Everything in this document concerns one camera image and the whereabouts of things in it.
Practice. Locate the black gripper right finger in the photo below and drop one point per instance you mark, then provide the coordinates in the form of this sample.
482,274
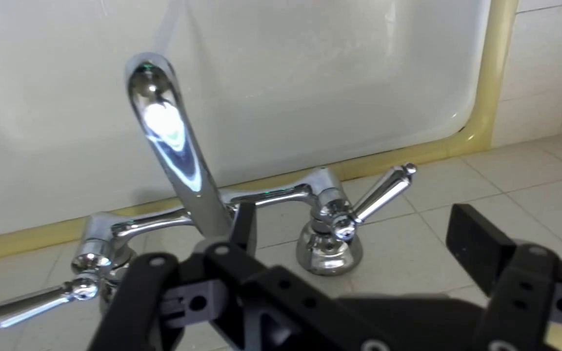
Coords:
521,294

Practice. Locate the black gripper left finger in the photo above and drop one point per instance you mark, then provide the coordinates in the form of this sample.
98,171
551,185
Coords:
273,313

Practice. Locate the chrome tap spout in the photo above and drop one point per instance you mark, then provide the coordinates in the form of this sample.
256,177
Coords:
170,144

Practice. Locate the chrome tap bridge body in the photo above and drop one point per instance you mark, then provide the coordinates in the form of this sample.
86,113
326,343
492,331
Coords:
273,194

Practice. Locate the white ceramic sink basin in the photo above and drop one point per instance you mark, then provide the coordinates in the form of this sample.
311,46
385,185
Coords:
326,79

